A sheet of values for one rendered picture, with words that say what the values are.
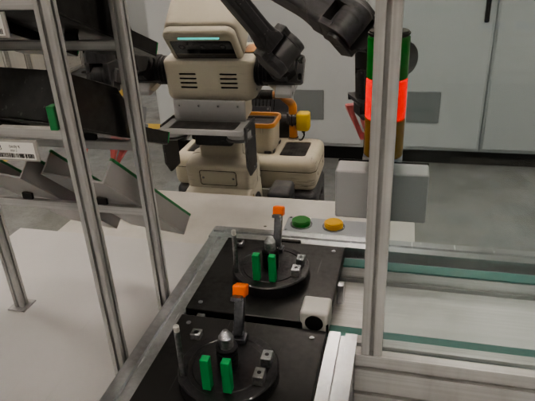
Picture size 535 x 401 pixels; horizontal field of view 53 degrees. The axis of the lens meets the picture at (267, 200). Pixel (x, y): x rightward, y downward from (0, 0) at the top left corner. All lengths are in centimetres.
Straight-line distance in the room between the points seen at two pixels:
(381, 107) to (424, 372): 40
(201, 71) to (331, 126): 248
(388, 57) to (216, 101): 100
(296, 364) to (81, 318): 50
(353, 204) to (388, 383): 29
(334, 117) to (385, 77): 333
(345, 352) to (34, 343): 59
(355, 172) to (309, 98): 325
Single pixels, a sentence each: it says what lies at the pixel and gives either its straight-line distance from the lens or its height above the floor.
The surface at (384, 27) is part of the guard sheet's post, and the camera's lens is 63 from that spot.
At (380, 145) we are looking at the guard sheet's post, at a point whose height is 128.
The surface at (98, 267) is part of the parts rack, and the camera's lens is 81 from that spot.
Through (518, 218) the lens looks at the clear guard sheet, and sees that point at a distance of 73.
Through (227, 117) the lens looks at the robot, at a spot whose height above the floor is 105.
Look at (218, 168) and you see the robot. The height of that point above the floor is 88.
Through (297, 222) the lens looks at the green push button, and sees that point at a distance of 115.
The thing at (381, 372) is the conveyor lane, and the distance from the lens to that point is 86.
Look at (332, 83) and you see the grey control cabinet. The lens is 391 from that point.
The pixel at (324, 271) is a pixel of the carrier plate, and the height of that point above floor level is 97.
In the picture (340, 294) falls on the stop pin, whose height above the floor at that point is 95.
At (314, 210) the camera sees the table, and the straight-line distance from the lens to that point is 145.
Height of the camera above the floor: 152
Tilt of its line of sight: 26 degrees down
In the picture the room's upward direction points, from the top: 3 degrees counter-clockwise
